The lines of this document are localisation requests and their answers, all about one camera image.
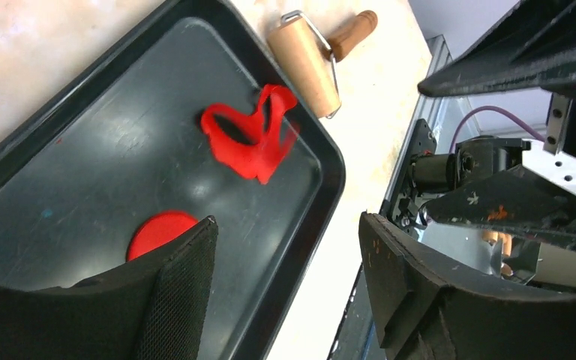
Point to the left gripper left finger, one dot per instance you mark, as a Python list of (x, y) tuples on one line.
[(152, 307)]

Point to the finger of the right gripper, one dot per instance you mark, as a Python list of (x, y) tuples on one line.
[(516, 201), (532, 46)]

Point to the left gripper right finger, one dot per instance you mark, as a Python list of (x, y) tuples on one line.
[(427, 305)]

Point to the round red dough wrapper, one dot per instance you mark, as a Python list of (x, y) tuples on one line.
[(159, 230)]

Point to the black baking tray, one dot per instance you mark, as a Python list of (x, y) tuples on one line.
[(122, 142)]

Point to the red dough piece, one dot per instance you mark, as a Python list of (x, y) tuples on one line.
[(262, 127)]

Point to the wooden rolling pin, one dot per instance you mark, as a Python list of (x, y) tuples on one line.
[(309, 59)]

